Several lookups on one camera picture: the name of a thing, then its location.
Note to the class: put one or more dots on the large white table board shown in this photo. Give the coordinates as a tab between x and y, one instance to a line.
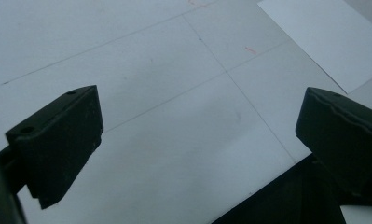
174	140

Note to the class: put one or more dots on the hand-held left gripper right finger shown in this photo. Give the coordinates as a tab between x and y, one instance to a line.
342	140

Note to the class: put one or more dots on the white paper sheet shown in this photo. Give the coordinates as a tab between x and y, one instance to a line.
329	40

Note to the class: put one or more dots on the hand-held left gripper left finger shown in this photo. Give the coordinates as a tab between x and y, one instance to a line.
59	140

